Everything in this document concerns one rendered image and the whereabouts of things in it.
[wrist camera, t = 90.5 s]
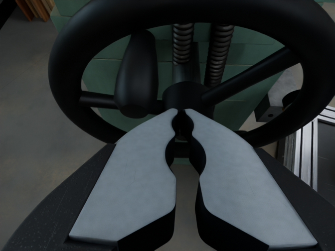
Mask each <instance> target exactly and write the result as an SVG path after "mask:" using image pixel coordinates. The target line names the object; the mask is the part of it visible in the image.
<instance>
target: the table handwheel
mask: <svg viewBox="0 0 335 251"><path fill-rule="evenodd" d="M198 22H202V23H219V24H228V25H234V26H239V27H244V28H247V29H251V30H254V31H257V32H259V33H262V34H265V35H267V36H269V37H271V38H273V39H275V40H277V41H278V42H280V43H282V44H283V45H285V47H283V48H281V49H280V50H278V51H276V52H274V53H273V54H271V55H269V56H268V57H266V58H264V59H263V60H261V61H259V62H258V63H256V64H254V65H253V66H251V67H249V68H248V69H246V70H244V71H243V72H241V73H239V74H237V75H236V76H234V77H232V78H230V79H228V80H226V81H224V82H223V83H221V84H219V85H217V86H215V87H213V88H211V89H208V88H207V87H206V86H204V85H202V84H201V80H200V62H199V46H198V42H193V46H192V55H191V60H190V61H189V62H187V63H185V64H178V65H177V66H173V68H172V85H171V86H169V87H168V88H166V89H165V90H164V92H163V95H162V100H157V105H156V107H155V108H154V109H153V110H152V111H151V112H150V113H149V114H151V115H159V114H161V113H163V112H165V111H167V110H169V109H177V110H185V109H193V110H195V111H197V112H198V113H200V114H202V115H204V116H206V117H208V118H210V119H212V120H214V116H213V106H215V105H217V104H219V103H221V102H222V101H224V100H226V99H228V98H230V97H232V96H234V95H235V94H237V93H239V92H241V91H243V90H245V89H247V88H248V87H250V86H253V85H255V84H257V83H259V82H261V81H263V80H265V79H267V78H269V77H271V76H273V75H275V74H277V73H280V72H282V71H284V70H286V69H288V68H290V67H292V66H294V65H296V64H298V63H300V64H301V66H302V69H303V84H302V87H301V90H300V92H299V94H298V96H297V97H296V99H295V100H294V101H293V102H292V103H291V105H290V106H289V107H288V108H287V109H285V110H284V111H283V112H282V113H281V114H279V115H278V116H277V117H275V118H274V119H272V120H271V121H269V122H267V123H266V124H264V125H262V126H260V127H258V128H255V129H253V130H250V131H248V132H245V133H242V134H239V136H240V137H242V138H243V139H244V140H245V141H247V142H248V143H249V144H250V145H251V146H252V147H253V148H260V147H263V146H266V145H269V144H271V143H274V142H276V141H279V140H281V139H283V138H285V137H287V136H289V135H291V134H293V133H294V132H296V131H298V130H299V129H301V128H302V127H304V126H305V125H307V124H308V123H310V122H311V121H312V120H313V119H315V118H316V117H317V116H318V115H319V114H320V113H321V112H322V111H323V110H324V109H325V108H326V107H327V105H328V104H329V103H330V101H331V100H332V99H333V97H334V96H335V23H334V21H333V19H332V18H331V17H330V16H329V14H328V13H327V12H326V11H325V10H324V9H323V8H322V7H321V6H320V5H319V4H318V3H317V2H315V1H314V0H90V1H89V2H87V3H86V4H85V5H84V6H83V7H81V8H80V9H79V10H78V11H77V12H76V13H75V14H74V15H73V16H72V17H71V18H70V19H69V20H68V21H67V22H66V23H65V25H64V26H63V27H62V29H61V30H60V32H59V34H58V35H57V37H56V40H55V42H54V44H53V47H52V49H51V52H50V56H49V60H48V79H49V85H50V89H51V92H52V94H53V96H54V98H55V100H56V102H57V104H58V105H59V107H60V109H61V110H62V111H63V113H64V114H65V115H66V116H67V117H68V118H69V119H70V120H71V121H72V122H73V123H74V124H75V125H77V126H78V127H79V128H81V129H82V130H83V131H85V132H86V133H88V134H89V135H91V136H93V137H94V138H96V139H98V140H100V141H102V142H105V143H111V144H115V143H116V142H117V141H118V140H119V139H120V138H121V137H123V136H124V135H125V134H126V133H128V132H126V131H124V130H121V129H119V128H117V127H115V126H113V125H111V124H110V123H108V122H106V121H105V120H104V119H102V118H101V117H100V116H98V115H97V114H96V113H95V112H94V111H93V110H92V109H91V107H94V108H104V109H114V110H119V109H118V107H117V106H116V104H115V102H114V99H113V98H114V95H109V94H102V93H95V92H88V91H82V89H81V79H82V75H83V72H84V70H85V68H86V66H87V65H88V63H89V62H90V61H91V60H92V59H93V57H94V56H96V55H97V54H98V53H99V52H100V51H101V50H103V49H104V48H106V47H107V46H109V45H110V44H112V43H114V42H115V41H117V40H119V39H121V38H123V37H126V36H128V35H130V34H132V33H133V32H134V31H136V30H139V29H149V28H154V27H159V26H164V25H171V24H179V23H198ZM189 153H190V145H189V143H188V142H175V145H174V158H189Z"/></svg>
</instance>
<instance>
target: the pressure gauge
mask: <svg viewBox="0 0 335 251"><path fill-rule="evenodd" d="M300 90H301V89H299V90H295V91H292V92H290V93H288V94H287V95H286V96H284V97H283V99H282V103H283V108H282V110H283V111H284V110H285V109H287V108H288V107H289V106H290V105H291V103H292V102H293V101H294V100H295V99H296V97H297V96H298V94H299V92H300Z"/></svg>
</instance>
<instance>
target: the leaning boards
mask: <svg viewBox="0 0 335 251"><path fill-rule="evenodd" d="M15 2H16V3H17V5H18V6H19V7H20V9H21V10H22V12H23V13H24V15H25V16H26V18H27V19H28V21H32V19H33V17H34V16H35V17H36V18H38V17H39V16H40V18H43V20H44V22H47V21H48V19H49V17H50V14H51V12H52V9H53V7H54V5H55V2H54V0H15Z"/></svg>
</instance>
